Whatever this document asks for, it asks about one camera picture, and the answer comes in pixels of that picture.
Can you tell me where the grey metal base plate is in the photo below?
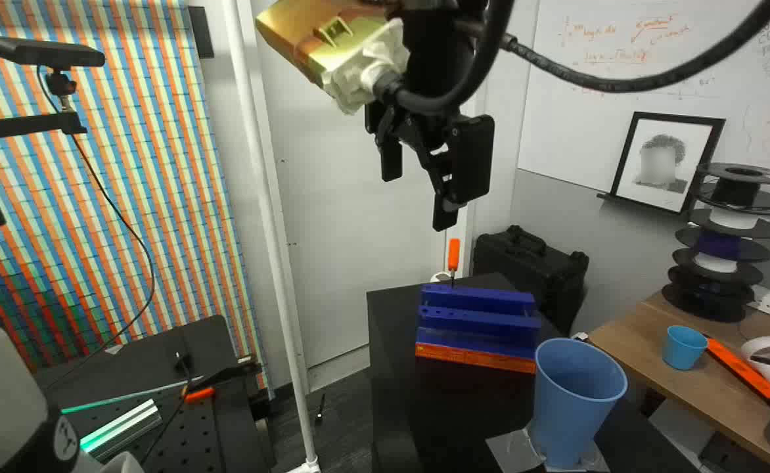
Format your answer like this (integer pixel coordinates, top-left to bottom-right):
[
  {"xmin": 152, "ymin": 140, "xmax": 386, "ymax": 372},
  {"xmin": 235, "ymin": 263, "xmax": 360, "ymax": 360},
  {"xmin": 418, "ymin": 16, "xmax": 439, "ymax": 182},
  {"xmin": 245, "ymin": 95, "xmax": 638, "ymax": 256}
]
[{"xmin": 485, "ymin": 425, "xmax": 612, "ymax": 473}]

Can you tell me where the black camera cable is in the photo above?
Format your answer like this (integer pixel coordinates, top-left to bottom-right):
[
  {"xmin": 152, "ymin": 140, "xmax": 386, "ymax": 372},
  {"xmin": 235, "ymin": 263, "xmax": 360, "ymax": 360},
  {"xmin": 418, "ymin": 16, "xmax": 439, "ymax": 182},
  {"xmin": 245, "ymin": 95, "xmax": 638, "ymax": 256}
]
[{"xmin": 35, "ymin": 65, "xmax": 159, "ymax": 351}]

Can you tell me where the black hard case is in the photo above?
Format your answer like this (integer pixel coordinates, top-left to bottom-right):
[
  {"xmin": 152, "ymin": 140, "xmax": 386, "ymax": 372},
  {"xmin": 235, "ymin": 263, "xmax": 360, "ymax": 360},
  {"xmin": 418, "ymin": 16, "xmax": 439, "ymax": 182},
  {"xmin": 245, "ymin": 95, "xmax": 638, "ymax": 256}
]
[{"xmin": 471, "ymin": 222, "xmax": 592, "ymax": 335}]

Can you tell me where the black framed picture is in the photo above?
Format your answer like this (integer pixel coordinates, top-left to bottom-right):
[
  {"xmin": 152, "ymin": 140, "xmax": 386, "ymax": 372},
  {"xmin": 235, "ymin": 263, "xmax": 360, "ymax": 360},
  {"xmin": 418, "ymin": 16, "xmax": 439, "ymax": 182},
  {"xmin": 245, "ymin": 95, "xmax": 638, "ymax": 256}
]
[{"xmin": 608, "ymin": 109, "xmax": 728, "ymax": 218}]

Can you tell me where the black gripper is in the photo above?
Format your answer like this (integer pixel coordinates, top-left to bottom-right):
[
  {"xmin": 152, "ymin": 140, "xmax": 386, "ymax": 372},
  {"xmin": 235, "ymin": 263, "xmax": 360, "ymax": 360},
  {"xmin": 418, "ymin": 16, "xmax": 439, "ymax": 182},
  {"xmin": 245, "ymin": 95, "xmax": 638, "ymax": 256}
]
[{"xmin": 362, "ymin": 0, "xmax": 498, "ymax": 233}]

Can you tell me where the stack of filament spools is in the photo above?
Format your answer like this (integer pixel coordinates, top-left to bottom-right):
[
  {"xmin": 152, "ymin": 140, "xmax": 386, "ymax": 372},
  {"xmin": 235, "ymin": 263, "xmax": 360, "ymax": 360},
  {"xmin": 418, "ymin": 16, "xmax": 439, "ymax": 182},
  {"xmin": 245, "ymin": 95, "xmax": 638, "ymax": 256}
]
[{"xmin": 661, "ymin": 161, "xmax": 770, "ymax": 323}]

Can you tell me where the wooden side table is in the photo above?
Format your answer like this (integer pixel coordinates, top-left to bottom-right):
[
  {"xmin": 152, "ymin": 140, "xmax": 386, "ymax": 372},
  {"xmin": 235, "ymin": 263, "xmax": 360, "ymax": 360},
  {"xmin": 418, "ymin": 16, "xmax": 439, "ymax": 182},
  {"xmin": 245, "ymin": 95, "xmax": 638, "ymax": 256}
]
[{"xmin": 587, "ymin": 289, "xmax": 770, "ymax": 473}]

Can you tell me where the black camera on stand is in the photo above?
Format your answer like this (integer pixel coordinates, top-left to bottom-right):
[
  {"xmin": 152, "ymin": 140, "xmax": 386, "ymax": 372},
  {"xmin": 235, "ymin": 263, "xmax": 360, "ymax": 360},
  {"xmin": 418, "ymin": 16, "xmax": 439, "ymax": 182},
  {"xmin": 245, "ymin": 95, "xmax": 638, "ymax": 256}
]
[{"xmin": 0, "ymin": 33, "xmax": 107, "ymax": 71}]

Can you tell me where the black wall bracket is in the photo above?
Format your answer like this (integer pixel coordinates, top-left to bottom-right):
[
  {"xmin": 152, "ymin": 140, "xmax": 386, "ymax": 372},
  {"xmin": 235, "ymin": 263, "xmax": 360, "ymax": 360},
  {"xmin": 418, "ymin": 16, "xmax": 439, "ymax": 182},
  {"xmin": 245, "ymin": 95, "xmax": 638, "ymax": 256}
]
[{"xmin": 184, "ymin": 2, "xmax": 218, "ymax": 63}]

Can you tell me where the black corrugated cable hose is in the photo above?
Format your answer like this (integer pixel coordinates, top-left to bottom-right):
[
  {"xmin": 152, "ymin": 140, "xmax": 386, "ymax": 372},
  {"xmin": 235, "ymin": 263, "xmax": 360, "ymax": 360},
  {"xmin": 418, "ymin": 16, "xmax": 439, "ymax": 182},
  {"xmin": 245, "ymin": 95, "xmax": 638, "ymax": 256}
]
[{"xmin": 374, "ymin": 0, "xmax": 770, "ymax": 112}]

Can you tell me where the gold and white wrist camera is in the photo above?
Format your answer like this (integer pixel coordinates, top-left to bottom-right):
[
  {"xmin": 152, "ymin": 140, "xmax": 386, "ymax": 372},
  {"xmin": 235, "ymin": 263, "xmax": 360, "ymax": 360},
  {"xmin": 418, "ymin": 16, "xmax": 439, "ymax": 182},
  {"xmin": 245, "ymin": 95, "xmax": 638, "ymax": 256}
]
[{"xmin": 252, "ymin": 0, "xmax": 412, "ymax": 117}]

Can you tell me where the black perforated breadboard table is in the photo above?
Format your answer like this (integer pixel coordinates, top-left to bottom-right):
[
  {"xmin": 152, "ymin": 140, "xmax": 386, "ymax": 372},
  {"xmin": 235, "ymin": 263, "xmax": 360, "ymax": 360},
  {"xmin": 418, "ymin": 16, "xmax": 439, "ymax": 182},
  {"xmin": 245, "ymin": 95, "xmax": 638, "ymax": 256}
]
[{"xmin": 31, "ymin": 312, "xmax": 280, "ymax": 473}]

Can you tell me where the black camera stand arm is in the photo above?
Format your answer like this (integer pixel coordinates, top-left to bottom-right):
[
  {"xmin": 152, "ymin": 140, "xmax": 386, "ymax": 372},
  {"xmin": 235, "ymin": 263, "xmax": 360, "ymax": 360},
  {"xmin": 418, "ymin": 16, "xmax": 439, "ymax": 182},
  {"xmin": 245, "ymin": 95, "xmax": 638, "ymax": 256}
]
[{"xmin": 0, "ymin": 65, "xmax": 89, "ymax": 145}]

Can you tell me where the large blue plastic cup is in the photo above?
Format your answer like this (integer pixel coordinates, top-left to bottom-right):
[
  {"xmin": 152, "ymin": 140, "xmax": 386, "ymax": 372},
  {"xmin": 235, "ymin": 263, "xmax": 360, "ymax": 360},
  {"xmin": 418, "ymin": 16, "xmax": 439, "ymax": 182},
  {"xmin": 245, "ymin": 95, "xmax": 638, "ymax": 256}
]
[{"xmin": 529, "ymin": 335, "xmax": 630, "ymax": 469}]

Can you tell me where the orange utility knife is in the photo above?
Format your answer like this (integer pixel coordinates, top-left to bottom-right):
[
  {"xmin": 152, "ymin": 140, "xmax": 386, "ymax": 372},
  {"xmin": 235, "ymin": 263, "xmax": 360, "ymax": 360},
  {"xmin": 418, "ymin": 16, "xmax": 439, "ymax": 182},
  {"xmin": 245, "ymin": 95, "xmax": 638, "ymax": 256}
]
[{"xmin": 705, "ymin": 335, "xmax": 770, "ymax": 406}]

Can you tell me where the white vertical pole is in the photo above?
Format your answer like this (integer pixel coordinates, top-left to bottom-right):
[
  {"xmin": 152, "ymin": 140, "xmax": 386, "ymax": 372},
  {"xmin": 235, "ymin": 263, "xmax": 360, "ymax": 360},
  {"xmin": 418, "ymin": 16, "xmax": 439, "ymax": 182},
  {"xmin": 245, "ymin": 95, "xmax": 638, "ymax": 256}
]
[{"xmin": 222, "ymin": 0, "xmax": 323, "ymax": 473}]

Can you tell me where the blue tool rack orange base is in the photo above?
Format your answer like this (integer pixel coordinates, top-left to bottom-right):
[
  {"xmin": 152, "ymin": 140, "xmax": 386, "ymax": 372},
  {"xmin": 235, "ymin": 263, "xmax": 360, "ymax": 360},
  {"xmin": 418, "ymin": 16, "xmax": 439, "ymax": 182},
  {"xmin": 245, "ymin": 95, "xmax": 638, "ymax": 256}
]
[{"xmin": 412, "ymin": 280, "xmax": 544, "ymax": 379}]

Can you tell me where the shiny metal bar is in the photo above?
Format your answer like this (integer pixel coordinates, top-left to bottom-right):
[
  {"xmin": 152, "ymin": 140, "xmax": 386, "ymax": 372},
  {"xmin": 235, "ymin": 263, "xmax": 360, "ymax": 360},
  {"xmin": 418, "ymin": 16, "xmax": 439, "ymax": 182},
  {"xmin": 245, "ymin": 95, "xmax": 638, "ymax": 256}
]
[{"xmin": 59, "ymin": 379, "xmax": 192, "ymax": 460}]

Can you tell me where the small blue cup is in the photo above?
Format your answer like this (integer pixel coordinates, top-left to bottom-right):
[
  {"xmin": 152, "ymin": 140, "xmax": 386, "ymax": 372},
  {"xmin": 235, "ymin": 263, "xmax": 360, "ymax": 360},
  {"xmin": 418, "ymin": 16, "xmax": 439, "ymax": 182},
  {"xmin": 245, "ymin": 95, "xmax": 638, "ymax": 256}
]
[{"xmin": 661, "ymin": 323, "xmax": 711, "ymax": 372}]

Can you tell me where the orange black screwdriver on breadboard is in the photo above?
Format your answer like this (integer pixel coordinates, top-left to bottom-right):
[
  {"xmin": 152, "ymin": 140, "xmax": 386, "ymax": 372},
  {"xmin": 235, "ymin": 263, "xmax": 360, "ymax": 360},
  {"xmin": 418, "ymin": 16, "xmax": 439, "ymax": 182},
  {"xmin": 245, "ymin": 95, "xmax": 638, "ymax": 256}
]
[{"xmin": 171, "ymin": 350, "xmax": 264, "ymax": 406}]

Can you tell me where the orange handled screwdriver tool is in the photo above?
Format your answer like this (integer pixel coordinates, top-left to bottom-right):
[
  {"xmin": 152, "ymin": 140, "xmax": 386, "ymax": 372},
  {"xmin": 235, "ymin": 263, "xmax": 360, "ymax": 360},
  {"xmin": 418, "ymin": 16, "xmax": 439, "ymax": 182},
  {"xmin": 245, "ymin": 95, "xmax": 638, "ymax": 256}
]
[{"xmin": 444, "ymin": 237, "xmax": 465, "ymax": 276}]

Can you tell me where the whiteboard with writing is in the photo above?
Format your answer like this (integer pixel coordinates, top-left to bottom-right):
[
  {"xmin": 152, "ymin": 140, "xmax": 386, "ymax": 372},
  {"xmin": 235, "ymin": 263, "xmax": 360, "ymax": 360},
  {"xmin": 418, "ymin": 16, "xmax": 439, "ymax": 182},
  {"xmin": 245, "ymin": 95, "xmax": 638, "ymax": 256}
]
[{"xmin": 516, "ymin": 0, "xmax": 770, "ymax": 220}]

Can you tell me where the black pedestal table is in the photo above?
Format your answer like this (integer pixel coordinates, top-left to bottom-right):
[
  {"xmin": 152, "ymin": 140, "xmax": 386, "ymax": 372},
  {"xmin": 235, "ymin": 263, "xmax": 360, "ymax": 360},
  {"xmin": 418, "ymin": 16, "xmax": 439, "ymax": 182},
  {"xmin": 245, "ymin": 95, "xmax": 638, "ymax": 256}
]
[{"xmin": 365, "ymin": 271, "xmax": 684, "ymax": 473}]

